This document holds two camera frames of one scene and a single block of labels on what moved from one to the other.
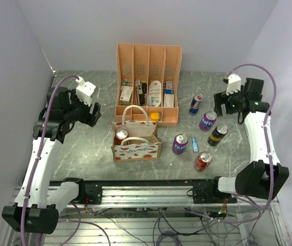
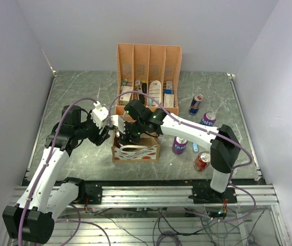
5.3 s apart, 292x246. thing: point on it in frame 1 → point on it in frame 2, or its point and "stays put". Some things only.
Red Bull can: (194, 105) stays put
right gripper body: (232, 101) → (133, 131)
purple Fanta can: (208, 121) stays put
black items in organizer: (141, 97) stays put
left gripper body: (79, 110) → (92, 132)
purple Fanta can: (179, 144) stays put
